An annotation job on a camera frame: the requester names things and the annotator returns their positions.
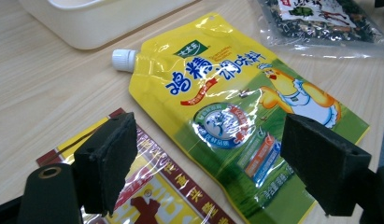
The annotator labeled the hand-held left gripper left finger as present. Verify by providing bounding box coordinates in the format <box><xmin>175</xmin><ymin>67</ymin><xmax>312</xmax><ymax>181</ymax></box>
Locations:
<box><xmin>73</xmin><ymin>111</ymin><xmax>139</xmax><ymax>217</ymax></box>

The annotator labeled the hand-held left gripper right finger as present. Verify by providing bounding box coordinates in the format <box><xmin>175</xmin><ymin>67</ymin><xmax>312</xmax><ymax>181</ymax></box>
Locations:
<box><xmin>279</xmin><ymin>113</ymin><xmax>373</xmax><ymax>217</ymax></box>

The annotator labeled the clear bag of dried food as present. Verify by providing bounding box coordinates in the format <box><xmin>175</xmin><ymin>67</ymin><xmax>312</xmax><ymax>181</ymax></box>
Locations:
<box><xmin>249</xmin><ymin>0</ymin><xmax>384</xmax><ymax>60</ymax></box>

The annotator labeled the white plastic bin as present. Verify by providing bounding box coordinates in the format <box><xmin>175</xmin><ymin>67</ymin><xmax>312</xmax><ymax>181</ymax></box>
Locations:
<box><xmin>18</xmin><ymin>0</ymin><xmax>197</xmax><ymax>50</ymax></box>

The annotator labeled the yellow spout seasoning pouch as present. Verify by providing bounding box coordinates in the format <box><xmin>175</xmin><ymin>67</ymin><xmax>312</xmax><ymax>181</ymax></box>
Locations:
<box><xmin>110</xmin><ymin>12</ymin><xmax>371</xmax><ymax>224</ymax></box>

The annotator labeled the red and yellow packet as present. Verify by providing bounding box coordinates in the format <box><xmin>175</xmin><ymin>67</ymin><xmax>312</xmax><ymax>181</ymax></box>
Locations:
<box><xmin>36</xmin><ymin>107</ymin><xmax>235</xmax><ymax>224</ymax></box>

